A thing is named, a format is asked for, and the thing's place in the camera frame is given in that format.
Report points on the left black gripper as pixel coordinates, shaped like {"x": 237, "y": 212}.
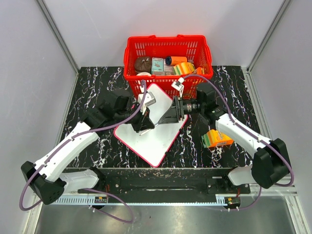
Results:
{"x": 144, "y": 123}

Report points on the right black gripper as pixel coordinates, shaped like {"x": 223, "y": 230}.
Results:
{"x": 171, "y": 116}

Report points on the pink framed whiteboard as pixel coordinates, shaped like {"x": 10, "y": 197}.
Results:
{"x": 152, "y": 145}

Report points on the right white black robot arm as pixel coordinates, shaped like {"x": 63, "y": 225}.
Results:
{"x": 270, "y": 160}

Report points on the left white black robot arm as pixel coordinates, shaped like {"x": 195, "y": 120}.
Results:
{"x": 46, "y": 177}

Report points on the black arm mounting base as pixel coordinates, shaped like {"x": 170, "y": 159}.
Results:
{"x": 206, "y": 180}

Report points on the pink small box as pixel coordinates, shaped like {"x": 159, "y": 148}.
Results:
{"x": 168, "y": 70}

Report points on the white round lid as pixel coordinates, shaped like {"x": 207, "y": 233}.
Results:
{"x": 144, "y": 74}

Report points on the yellow sponge pack in basket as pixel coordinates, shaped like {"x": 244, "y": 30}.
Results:
{"x": 183, "y": 68}

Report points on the orange snack packet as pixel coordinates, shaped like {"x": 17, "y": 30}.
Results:
{"x": 198, "y": 71}

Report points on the teal small box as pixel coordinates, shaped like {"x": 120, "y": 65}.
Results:
{"x": 157, "y": 66}

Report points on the orange blue can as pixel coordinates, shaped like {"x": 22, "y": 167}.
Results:
{"x": 174, "y": 60}

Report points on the brown chocolate muffin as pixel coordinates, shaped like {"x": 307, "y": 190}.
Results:
{"x": 143, "y": 64}

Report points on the red plastic shopping basket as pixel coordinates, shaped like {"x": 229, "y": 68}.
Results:
{"x": 194, "y": 47}

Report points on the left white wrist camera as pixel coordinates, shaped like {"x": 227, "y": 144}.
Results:
{"x": 148, "y": 101}

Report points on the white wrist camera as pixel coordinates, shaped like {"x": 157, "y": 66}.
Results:
{"x": 178, "y": 85}
{"x": 148, "y": 101}

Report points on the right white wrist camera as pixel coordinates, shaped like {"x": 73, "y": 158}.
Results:
{"x": 178, "y": 85}

